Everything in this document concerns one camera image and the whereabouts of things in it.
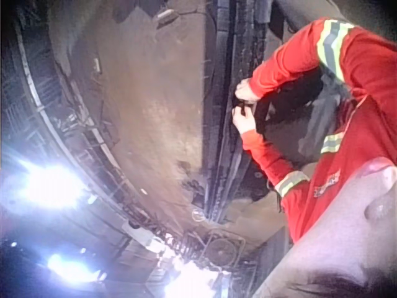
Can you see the person's left hand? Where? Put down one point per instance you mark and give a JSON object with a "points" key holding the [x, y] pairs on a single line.
{"points": [[245, 121]]}

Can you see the person's right hand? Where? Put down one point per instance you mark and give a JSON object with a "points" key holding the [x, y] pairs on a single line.
{"points": [[248, 90]]}

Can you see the person's right fingers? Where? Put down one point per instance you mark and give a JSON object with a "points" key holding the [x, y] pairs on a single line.
{"points": [[240, 93]]}

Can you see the person's left fingers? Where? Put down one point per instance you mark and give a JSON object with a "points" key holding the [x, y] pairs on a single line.
{"points": [[237, 116]]}

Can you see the person's legs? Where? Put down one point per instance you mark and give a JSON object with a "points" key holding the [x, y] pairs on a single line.
{"points": [[297, 124]]}

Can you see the white tube lamp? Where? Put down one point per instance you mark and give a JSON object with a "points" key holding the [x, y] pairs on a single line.
{"points": [[167, 14]]}

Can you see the square caged floor fan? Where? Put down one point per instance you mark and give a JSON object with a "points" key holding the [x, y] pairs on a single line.
{"points": [[221, 250]]}

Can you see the small white box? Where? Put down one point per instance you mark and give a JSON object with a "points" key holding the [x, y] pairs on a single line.
{"points": [[97, 65]]}

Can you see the curved metal scaffold rack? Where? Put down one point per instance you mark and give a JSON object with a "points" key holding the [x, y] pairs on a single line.
{"points": [[77, 133]]}

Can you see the long dark metal rail frame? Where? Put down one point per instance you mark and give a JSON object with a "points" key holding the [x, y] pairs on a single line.
{"points": [[228, 124]]}

